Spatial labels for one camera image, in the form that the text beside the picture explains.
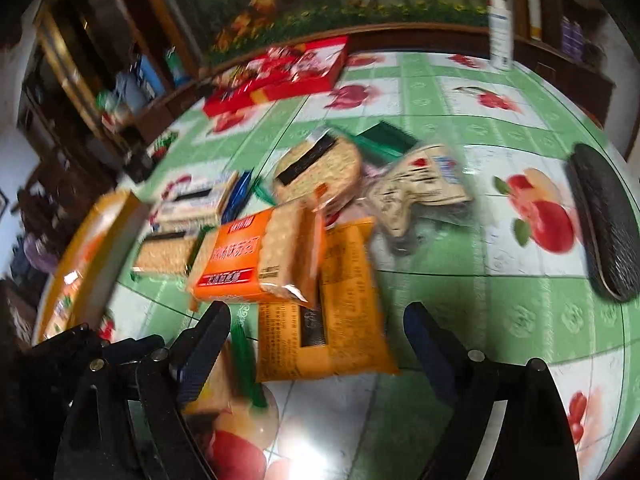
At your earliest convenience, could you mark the white snack packet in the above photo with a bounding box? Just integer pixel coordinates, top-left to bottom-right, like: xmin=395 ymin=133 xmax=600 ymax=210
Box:
xmin=152 ymin=172 xmax=241 ymax=233

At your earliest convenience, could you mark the round cracker packet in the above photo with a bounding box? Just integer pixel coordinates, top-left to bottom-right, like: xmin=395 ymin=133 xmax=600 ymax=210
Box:
xmin=272 ymin=127 xmax=364 ymax=212

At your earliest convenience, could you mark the white spray bottle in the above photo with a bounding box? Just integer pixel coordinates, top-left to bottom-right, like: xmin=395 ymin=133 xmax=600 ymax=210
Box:
xmin=487 ymin=0 xmax=516 ymax=72

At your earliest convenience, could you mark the beige printed snack packet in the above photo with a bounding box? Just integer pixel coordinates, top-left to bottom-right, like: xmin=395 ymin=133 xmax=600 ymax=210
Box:
xmin=362 ymin=142 xmax=474 ymax=239

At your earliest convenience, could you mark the square cracker packet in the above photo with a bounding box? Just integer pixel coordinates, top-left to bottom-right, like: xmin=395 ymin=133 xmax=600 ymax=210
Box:
xmin=131 ymin=230 xmax=207 ymax=277

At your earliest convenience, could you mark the blue snack packet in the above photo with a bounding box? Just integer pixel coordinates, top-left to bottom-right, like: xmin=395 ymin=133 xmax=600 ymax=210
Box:
xmin=222 ymin=170 xmax=254 ymax=217

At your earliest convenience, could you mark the green and white pack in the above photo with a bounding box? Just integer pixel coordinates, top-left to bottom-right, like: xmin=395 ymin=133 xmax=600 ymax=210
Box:
xmin=165 ymin=47 xmax=188 ymax=86

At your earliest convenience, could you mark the orange cracker packet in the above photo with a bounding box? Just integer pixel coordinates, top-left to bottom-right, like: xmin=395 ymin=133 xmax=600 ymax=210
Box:
xmin=187 ymin=205 xmax=328 ymax=309

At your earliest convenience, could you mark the dark small object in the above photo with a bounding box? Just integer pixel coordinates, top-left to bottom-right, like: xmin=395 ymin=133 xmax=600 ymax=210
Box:
xmin=122 ymin=150 xmax=157 ymax=184

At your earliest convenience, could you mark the dark green snack packet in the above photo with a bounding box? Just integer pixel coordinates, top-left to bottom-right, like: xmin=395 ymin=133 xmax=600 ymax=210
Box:
xmin=352 ymin=120 xmax=416 ymax=164

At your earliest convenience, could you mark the yellow cardboard box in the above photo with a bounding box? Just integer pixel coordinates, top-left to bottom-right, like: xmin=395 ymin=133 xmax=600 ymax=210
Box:
xmin=35 ymin=190 xmax=152 ymax=342

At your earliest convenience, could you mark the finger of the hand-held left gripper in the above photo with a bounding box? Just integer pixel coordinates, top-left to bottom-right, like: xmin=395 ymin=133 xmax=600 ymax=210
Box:
xmin=30 ymin=324 xmax=103 ymax=361

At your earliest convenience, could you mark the clear green-edged cracker packet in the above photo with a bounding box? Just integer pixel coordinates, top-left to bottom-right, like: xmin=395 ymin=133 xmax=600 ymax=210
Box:
xmin=200 ymin=324 xmax=269 ymax=417

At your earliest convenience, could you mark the green fruit-print tablecloth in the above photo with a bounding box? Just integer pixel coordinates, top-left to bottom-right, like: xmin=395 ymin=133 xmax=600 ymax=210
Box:
xmin=30 ymin=47 xmax=640 ymax=480

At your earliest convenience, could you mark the red gift box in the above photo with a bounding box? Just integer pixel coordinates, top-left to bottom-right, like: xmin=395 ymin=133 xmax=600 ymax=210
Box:
xmin=202 ymin=35 xmax=350 ymax=118

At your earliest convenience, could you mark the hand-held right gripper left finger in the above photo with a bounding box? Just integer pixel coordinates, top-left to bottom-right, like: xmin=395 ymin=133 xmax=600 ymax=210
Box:
xmin=52 ymin=301 xmax=232 ymax=480

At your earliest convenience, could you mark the small green snack packet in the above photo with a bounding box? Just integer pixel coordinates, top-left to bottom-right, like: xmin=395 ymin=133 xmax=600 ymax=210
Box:
xmin=150 ymin=130 xmax=181 ymax=159

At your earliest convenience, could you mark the black patterned glasses case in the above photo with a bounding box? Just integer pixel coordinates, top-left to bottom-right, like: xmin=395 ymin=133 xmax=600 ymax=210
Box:
xmin=570 ymin=142 xmax=640 ymax=303

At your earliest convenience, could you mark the blue plastic jug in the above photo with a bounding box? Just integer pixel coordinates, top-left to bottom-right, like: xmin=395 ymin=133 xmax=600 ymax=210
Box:
xmin=114 ymin=72 xmax=146 ymax=117

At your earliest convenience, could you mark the blue box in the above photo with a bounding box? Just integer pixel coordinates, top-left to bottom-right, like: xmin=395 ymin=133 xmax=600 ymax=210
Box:
xmin=137 ymin=57 xmax=166 ymax=101

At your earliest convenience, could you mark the flat orange snack packet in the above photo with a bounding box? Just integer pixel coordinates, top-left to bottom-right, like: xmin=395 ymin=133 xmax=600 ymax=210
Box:
xmin=256 ymin=217 xmax=401 ymax=384

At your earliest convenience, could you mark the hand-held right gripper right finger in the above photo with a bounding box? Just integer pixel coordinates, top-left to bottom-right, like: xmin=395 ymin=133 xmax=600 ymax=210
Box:
xmin=404 ymin=302 xmax=581 ymax=480

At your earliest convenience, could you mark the white paper roll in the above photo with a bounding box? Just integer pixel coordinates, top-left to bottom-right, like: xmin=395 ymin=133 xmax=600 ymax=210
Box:
xmin=522 ymin=0 xmax=544 ymax=41

